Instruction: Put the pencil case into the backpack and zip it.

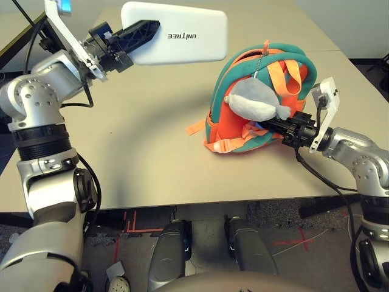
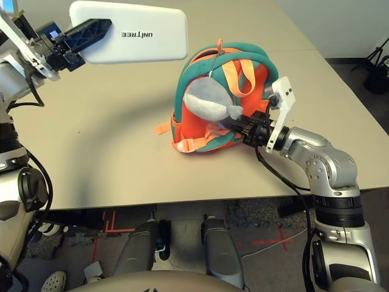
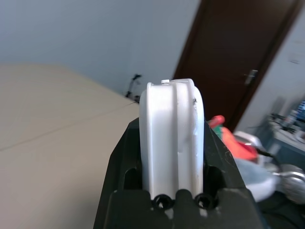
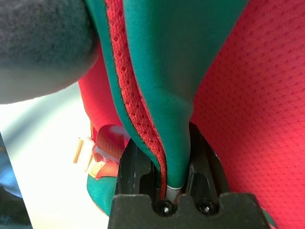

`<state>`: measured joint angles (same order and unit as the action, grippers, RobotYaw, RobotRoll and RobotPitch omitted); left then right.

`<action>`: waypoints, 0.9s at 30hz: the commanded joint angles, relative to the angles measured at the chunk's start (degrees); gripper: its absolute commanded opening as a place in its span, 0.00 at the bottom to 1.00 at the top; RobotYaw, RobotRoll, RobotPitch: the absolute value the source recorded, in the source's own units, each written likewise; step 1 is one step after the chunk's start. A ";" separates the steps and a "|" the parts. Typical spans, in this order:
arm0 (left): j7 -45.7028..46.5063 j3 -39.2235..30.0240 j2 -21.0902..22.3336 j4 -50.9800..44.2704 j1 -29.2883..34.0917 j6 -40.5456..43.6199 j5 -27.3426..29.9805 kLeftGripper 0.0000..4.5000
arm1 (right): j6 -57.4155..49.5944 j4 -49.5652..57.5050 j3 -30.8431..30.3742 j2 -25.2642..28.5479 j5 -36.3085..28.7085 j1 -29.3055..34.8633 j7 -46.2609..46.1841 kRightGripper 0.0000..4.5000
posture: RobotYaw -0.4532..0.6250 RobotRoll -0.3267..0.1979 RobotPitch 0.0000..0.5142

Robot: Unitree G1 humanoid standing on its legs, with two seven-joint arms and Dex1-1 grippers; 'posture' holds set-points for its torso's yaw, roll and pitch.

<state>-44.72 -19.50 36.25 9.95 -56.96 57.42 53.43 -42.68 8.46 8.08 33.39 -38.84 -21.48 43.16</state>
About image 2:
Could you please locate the teal and orange backpack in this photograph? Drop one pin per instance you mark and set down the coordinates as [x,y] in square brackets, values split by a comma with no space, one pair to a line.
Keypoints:
[194,121]

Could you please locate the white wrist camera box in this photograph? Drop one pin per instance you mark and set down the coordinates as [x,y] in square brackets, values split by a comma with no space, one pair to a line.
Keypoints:
[284,91]
[18,39]

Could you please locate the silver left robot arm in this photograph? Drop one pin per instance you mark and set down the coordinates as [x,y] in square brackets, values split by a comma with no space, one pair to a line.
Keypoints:
[9,76]

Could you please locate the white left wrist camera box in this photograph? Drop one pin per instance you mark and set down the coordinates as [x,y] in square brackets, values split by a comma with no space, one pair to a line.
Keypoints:
[18,39]

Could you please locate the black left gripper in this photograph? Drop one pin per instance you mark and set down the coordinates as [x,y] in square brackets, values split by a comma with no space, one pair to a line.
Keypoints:
[62,54]

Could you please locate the grey robot left leg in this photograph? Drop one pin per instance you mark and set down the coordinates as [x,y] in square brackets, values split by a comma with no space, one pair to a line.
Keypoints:
[136,246]

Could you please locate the white perforated clog shoe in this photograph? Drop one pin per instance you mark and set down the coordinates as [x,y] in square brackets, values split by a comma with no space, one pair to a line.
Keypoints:
[54,281]

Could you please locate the grey robot torso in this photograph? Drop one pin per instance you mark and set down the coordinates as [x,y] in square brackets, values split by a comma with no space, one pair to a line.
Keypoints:
[152,283]

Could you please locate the grey flat floor piece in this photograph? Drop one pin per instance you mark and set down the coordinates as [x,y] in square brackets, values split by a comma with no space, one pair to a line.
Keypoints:
[92,270]

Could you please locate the grey robot leg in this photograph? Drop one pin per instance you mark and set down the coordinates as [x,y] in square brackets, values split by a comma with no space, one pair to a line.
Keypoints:
[222,252]
[136,246]

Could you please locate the grey robot right leg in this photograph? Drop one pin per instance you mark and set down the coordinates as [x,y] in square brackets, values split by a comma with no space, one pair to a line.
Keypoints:
[222,252]

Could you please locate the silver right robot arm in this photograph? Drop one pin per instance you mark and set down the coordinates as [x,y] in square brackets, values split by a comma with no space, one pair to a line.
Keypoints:
[328,164]

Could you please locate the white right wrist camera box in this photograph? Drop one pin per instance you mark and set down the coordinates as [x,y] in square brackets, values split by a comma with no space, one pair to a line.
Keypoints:
[284,91]

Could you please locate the black tripod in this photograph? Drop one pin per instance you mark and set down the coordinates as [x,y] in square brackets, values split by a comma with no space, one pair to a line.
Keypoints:
[378,82]

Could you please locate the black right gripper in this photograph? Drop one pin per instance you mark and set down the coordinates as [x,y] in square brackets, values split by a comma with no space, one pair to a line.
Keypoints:
[258,130]

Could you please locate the white hard pencil case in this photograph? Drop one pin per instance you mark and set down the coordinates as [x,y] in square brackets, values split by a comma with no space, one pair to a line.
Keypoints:
[146,48]

